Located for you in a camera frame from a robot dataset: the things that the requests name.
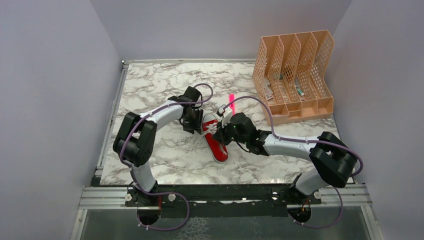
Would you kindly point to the white shoelace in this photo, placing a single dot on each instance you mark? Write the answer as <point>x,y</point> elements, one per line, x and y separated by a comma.
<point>208,128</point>

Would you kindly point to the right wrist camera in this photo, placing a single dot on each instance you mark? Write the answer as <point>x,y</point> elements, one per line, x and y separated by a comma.
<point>225,112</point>

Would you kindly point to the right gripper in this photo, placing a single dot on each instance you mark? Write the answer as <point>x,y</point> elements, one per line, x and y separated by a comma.
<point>220,133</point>

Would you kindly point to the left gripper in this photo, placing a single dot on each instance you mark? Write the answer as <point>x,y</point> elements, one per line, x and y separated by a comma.
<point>197,125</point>

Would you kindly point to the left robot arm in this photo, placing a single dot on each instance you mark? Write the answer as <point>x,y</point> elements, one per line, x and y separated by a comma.
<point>134,142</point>

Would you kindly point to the peach plastic file organizer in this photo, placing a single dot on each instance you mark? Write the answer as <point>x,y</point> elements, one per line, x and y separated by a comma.
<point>295,64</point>

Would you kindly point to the pink highlighter marker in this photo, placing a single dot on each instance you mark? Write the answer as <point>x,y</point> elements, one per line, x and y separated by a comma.
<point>231,104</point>

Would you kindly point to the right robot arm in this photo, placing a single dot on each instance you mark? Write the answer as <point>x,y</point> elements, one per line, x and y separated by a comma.
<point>333,163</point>

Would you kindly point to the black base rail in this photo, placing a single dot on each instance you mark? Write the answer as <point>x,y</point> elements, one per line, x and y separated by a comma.
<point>217,200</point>

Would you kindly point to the red canvas sneaker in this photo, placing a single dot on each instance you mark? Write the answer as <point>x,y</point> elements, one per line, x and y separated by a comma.
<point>220,155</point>

